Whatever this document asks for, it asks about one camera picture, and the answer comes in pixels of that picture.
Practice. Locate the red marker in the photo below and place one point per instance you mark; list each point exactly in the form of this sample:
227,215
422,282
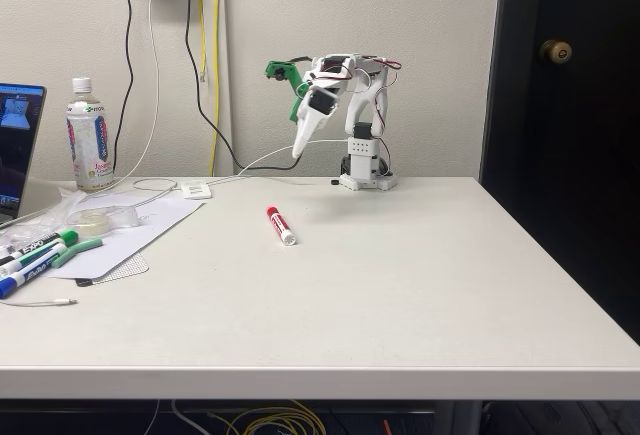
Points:
278,223

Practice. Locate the green cap Expo marker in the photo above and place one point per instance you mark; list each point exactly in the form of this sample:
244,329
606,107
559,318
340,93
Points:
70,236

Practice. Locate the black cap Expo marker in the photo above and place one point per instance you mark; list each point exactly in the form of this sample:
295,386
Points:
45,256

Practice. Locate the blue cap Expo marker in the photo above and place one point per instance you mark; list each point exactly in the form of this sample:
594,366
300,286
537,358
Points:
32,273

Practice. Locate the white adapter hub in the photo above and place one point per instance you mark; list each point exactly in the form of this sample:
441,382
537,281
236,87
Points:
196,189

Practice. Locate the white paper sheet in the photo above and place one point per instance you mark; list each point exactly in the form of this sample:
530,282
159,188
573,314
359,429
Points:
150,225

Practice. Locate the clear plastic drink bottle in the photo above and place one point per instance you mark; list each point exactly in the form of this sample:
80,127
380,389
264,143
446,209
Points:
89,145

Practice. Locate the clear tape dispenser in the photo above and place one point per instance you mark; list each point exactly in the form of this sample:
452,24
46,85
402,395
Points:
100,220

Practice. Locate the white mesh mat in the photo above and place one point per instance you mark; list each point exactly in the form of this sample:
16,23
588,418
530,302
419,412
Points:
127,270

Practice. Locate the brass door knob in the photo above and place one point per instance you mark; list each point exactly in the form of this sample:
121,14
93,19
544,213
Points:
555,51

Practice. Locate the mint green plastic tool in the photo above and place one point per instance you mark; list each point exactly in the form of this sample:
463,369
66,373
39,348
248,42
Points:
82,245

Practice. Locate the clear plastic bag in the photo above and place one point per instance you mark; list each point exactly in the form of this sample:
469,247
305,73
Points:
65,200

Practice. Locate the dark door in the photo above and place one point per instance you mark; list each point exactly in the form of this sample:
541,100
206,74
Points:
575,155

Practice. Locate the grey laptop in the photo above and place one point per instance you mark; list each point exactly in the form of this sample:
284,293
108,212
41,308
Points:
15,145

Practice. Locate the grey table leg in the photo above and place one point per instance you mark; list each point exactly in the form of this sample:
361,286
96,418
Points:
460,417

